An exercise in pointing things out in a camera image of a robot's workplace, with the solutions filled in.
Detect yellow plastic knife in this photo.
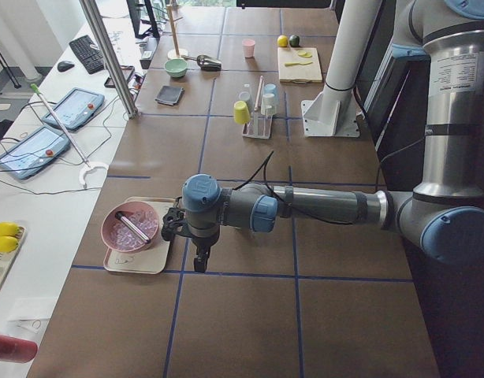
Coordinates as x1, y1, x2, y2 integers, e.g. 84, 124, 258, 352
284, 61, 314, 67

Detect lemon slices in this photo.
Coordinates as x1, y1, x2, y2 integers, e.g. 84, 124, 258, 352
296, 50, 312, 58

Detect white reacher grabber stick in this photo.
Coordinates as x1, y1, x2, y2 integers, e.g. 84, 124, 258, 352
31, 83, 109, 189

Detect aluminium frame post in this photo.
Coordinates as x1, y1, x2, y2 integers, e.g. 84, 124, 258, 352
80, 0, 138, 119

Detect light blue plastic cup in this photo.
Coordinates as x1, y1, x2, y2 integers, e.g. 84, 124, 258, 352
263, 83, 278, 104

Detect white wire cup rack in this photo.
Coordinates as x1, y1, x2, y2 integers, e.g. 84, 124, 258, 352
242, 76, 273, 139

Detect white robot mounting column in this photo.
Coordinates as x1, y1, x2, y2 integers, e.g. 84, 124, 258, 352
301, 0, 382, 138

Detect yellow lemon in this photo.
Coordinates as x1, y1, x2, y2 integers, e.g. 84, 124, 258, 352
277, 35, 289, 47

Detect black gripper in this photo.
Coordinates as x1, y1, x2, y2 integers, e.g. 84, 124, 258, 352
192, 234, 219, 272

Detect wooden mug tree stand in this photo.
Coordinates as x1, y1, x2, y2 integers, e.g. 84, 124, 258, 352
166, 4, 188, 60

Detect black computer mouse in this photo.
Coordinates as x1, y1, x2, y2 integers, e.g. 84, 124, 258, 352
57, 61, 75, 72

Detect mint green bowl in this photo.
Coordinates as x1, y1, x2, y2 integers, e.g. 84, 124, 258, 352
164, 58, 188, 78

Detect pink plastic cup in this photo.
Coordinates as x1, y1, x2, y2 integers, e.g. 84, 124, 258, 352
242, 39, 255, 58

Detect red cylinder bottle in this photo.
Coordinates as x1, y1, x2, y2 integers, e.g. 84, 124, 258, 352
0, 335, 38, 363

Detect black smartphone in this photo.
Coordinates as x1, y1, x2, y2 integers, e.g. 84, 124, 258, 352
104, 65, 136, 89

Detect grey folded cloth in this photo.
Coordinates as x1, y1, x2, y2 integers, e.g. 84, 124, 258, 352
155, 85, 184, 106

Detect wooden cutting board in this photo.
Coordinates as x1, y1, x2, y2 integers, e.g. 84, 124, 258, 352
277, 47, 322, 83

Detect pink bowl with ice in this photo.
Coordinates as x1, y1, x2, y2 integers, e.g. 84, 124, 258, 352
101, 201, 159, 253

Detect mint green plastic cup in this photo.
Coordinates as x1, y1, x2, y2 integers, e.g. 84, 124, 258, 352
260, 93, 277, 117

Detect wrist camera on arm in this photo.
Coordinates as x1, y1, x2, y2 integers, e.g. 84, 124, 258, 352
161, 196, 192, 242

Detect black keyboard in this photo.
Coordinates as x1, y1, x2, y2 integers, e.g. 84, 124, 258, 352
69, 35, 105, 74

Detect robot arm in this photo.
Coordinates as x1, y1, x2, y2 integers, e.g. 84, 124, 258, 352
181, 1, 484, 272

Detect green avocado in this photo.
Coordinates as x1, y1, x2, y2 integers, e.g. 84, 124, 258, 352
289, 35, 300, 47

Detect near teach pendant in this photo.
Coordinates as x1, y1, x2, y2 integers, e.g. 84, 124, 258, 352
0, 125, 70, 180

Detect metal scoop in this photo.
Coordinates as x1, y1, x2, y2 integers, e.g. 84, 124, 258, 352
181, 54, 222, 72

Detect white plastic cup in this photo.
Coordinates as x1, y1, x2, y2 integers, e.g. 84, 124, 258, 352
238, 91, 252, 112

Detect beige plastic tray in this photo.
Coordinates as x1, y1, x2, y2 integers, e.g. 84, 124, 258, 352
101, 197, 177, 274

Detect far teach pendant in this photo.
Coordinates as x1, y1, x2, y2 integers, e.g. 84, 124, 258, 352
53, 87, 105, 131

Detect yellow plastic cup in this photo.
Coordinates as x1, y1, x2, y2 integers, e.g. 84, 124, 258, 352
233, 100, 251, 124

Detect teach pendant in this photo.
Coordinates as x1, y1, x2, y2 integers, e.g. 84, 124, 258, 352
0, 125, 70, 180
53, 87, 105, 131

